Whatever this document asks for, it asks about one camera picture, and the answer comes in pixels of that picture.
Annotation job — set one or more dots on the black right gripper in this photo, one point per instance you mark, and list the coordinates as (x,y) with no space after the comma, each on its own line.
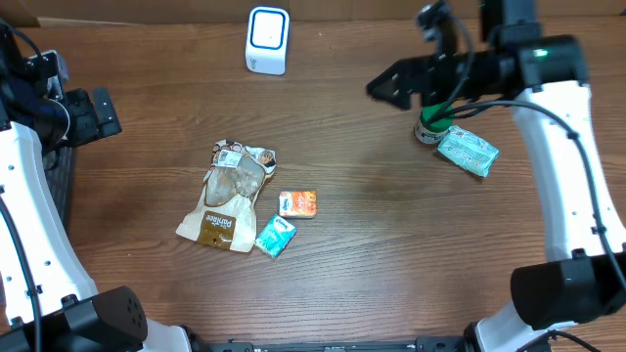
(405,76)

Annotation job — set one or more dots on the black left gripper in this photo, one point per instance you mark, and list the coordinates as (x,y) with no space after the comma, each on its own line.
(83,117)

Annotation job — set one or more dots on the green lid jar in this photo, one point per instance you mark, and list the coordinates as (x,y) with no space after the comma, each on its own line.
(429,132)

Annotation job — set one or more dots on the snack bag brown white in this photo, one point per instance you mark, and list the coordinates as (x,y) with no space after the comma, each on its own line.
(224,216)

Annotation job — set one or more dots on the orange small box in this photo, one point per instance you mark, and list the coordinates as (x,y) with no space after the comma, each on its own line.
(298,204)

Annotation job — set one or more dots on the teal Kleenex tissue pack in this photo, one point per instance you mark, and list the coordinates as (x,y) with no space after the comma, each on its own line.
(276,236)

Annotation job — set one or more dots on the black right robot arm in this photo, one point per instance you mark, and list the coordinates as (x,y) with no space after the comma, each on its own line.
(544,82)

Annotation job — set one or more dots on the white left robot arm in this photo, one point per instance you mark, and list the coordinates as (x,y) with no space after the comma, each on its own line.
(52,303)

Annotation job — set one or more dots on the white barcode scanner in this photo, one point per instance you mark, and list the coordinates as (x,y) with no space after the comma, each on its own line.
(267,40)

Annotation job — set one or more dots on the black mesh basket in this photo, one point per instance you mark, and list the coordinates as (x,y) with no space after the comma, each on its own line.
(59,168)

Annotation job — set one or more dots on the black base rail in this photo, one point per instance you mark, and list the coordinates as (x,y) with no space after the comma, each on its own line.
(318,347)

